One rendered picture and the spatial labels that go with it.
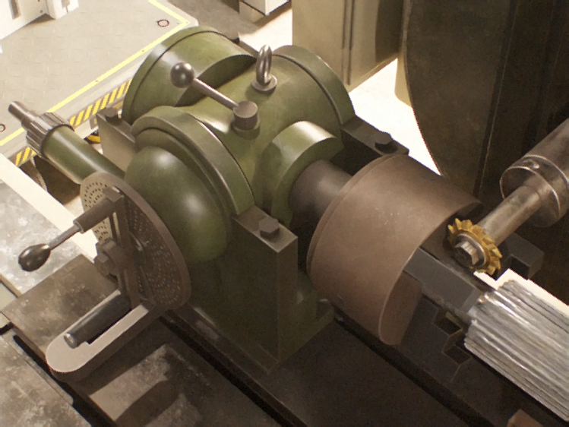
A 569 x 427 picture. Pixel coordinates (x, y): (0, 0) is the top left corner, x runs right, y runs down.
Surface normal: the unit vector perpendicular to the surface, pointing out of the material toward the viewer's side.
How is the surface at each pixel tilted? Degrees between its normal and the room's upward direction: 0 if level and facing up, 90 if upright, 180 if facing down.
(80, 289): 0
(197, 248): 93
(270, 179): 53
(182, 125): 1
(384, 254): 43
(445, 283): 35
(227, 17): 0
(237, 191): 58
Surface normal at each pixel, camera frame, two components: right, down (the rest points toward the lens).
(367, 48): 0.71, 0.53
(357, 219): -0.41, -0.22
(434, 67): -0.70, 0.54
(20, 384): 0.00, -0.66
